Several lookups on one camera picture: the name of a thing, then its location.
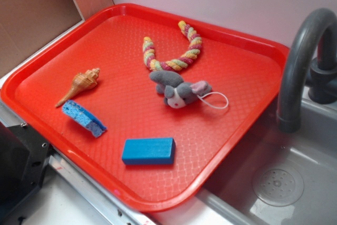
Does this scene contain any blue rectangular block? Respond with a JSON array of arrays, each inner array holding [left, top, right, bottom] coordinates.
[[122, 138, 176, 165]]

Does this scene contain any grey plush mouse toy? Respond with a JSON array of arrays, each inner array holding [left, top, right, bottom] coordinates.
[[149, 71, 229, 110]]

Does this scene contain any red plastic tray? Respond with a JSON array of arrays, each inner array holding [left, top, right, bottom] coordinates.
[[1, 4, 289, 212]]

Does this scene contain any blue sponge piece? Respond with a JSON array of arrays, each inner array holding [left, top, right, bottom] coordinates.
[[62, 100, 107, 138]]

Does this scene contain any tan spiral seashell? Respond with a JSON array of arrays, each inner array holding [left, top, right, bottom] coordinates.
[[55, 68, 100, 107]]

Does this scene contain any grey plastic sink basin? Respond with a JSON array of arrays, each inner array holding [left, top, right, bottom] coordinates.
[[197, 96, 336, 224]]

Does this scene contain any round sink drain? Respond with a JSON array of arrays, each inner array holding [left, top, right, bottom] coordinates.
[[252, 163, 304, 207]]

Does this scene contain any grey curved faucet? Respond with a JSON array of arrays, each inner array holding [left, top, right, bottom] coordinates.
[[276, 8, 336, 133]]

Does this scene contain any brown cardboard panel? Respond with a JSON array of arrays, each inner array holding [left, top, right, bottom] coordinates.
[[1, 0, 114, 77]]

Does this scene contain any multicolour twisted rope toy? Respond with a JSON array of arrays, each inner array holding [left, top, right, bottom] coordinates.
[[142, 21, 202, 72]]

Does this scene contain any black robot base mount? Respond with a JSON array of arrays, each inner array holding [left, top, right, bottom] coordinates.
[[1, 124, 52, 221]]

